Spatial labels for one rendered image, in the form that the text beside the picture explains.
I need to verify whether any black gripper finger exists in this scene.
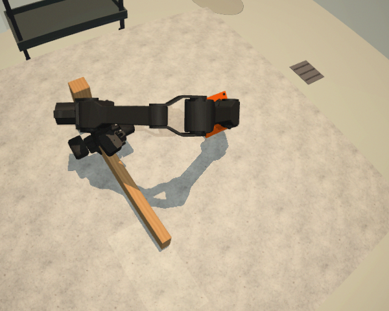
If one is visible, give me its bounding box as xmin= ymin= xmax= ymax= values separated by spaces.
xmin=88 ymin=146 xmax=102 ymax=155

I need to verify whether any brown wooden post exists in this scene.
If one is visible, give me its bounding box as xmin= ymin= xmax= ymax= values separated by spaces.
xmin=68 ymin=77 xmax=92 ymax=102

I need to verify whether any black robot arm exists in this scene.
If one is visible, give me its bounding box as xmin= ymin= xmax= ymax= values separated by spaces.
xmin=53 ymin=95 xmax=240 ymax=157

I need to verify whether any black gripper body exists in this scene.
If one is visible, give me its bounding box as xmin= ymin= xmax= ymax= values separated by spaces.
xmin=68 ymin=124 xmax=135 ymax=160

